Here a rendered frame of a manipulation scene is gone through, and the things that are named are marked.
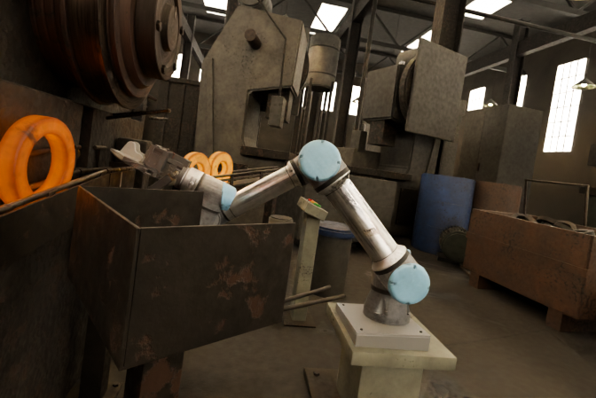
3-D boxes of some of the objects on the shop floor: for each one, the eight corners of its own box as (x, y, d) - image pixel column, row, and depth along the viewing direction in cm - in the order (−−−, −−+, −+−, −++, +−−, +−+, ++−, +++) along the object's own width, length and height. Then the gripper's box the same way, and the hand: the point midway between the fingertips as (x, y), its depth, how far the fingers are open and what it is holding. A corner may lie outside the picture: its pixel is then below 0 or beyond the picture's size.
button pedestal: (284, 328, 160) (302, 201, 158) (279, 306, 184) (295, 195, 181) (317, 331, 162) (335, 206, 160) (308, 308, 186) (324, 199, 184)
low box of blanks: (657, 339, 214) (676, 238, 212) (574, 339, 195) (594, 230, 192) (524, 283, 304) (537, 212, 301) (458, 279, 284) (471, 203, 281)
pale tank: (291, 189, 944) (313, 28, 927) (286, 186, 1034) (308, 40, 1017) (322, 193, 958) (345, 35, 941) (316, 190, 1048) (336, 46, 1031)
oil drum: (426, 255, 359) (439, 173, 355) (401, 241, 417) (412, 170, 414) (475, 261, 368) (489, 180, 364) (444, 245, 426) (456, 176, 423)
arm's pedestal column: (400, 377, 135) (410, 314, 134) (462, 469, 95) (476, 381, 94) (303, 371, 129) (313, 306, 128) (325, 468, 89) (340, 374, 88)
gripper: (194, 161, 102) (127, 129, 98) (189, 162, 93) (114, 127, 89) (182, 187, 101) (113, 156, 98) (176, 190, 93) (100, 156, 89)
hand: (113, 153), depth 94 cm, fingers closed
